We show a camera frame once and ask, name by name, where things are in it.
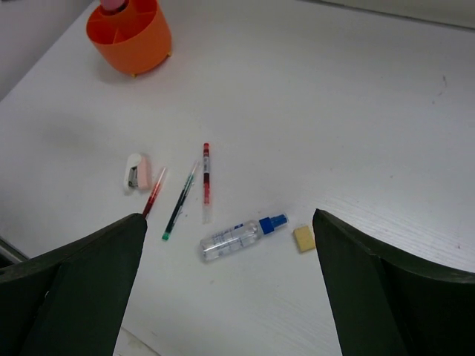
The orange round compartment organizer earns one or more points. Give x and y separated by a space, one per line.
133 41

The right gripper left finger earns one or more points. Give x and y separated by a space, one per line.
71 300

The pink capped small bottle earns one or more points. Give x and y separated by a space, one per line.
110 7

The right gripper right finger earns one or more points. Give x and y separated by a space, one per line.
386 301

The red pen refill left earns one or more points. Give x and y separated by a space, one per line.
154 192

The clear spray bottle blue nozzle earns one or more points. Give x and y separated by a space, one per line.
240 236

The green pen refill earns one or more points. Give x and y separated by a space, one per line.
180 202

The white pink mini stapler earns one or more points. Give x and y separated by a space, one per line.
137 175

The red pen refill with white end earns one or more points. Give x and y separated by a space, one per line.
207 201

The tan eraser block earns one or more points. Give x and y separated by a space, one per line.
304 239

